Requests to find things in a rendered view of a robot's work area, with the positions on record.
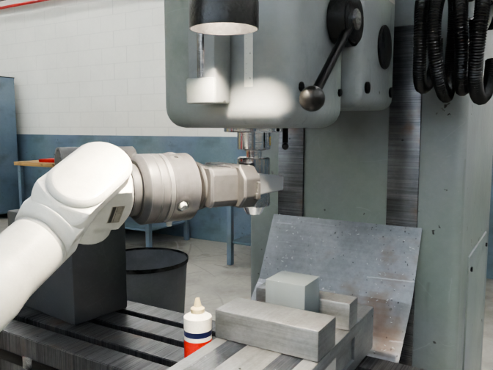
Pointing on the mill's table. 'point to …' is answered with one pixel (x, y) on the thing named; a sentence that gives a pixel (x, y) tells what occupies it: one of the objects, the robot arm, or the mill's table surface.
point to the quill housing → (259, 70)
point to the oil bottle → (196, 328)
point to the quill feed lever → (342, 8)
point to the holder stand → (85, 281)
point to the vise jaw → (276, 328)
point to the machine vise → (332, 304)
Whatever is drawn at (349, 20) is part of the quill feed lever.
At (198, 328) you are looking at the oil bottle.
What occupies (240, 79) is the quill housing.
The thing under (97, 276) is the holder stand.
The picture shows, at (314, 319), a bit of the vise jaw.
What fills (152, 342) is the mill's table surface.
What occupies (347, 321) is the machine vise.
